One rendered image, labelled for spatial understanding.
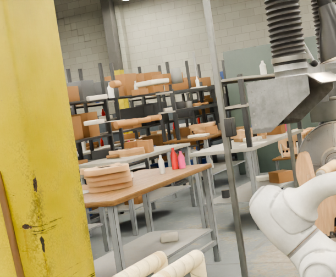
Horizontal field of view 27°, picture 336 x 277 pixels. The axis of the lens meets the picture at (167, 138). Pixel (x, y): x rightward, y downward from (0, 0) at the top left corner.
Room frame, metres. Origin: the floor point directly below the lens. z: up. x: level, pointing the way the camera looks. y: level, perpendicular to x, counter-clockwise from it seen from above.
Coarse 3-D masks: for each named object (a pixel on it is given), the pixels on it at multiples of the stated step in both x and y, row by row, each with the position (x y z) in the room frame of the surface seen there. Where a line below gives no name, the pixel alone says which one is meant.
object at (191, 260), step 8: (184, 256) 1.30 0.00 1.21; (192, 256) 1.31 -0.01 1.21; (200, 256) 1.33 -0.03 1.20; (176, 264) 1.25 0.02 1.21; (184, 264) 1.27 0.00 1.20; (192, 264) 1.29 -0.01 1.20; (160, 272) 1.20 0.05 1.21; (168, 272) 1.21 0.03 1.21; (176, 272) 1.23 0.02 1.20; (184, 272) 1.26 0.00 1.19
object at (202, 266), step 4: (204, 260) 1.34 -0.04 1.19; (200, 264) 1.33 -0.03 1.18; (204, 264) 1.33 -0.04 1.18; (196, 268) 1.33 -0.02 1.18; (200, 268) 1.33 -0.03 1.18; (204, 268) 1.33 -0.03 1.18; (192, 272) 1.33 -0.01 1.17; (196, 272) 1.33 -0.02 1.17; (200, 272) 1.33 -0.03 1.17; (204, 272) 1.33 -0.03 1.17; (192, 276) 1.33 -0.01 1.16; (196, 276) 1.33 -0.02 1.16; (200, 276) 1.33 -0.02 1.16; (204, 276) 1.33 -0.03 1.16
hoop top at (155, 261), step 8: (152, 256) 1.34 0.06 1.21; (160, 256) 1.36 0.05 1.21; (136, 264) 1.29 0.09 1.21; (144, 264) 1.30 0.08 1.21; (152, 264) 1.32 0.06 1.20; (160, 264) 1.35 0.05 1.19; (120, 272) 1.25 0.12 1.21; (128, 272) 1.25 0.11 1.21; (136, 272) 1.27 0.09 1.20; (144, 272) 1.29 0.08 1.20; (152, 272) 1.33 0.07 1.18
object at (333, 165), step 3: (333, 159) 2.05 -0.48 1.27; (330, 162) 1.99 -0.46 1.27; (333, 162) 2.00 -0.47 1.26; (324, 165) 1.93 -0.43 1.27; (327, 165) 1.94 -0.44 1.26; (330, 165) 1.95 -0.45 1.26; (333, 165) 1.97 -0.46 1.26; (321, 168) 1.89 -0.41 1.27; (324, 168) 1.90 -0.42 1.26; (327, 168) 1.91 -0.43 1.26; (330, 168) 1.93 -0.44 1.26; (333, 168) 1.96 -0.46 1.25; (324, 171) 1.88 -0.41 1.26; (327, 171) 1.89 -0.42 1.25; (330, 171) 1.92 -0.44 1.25
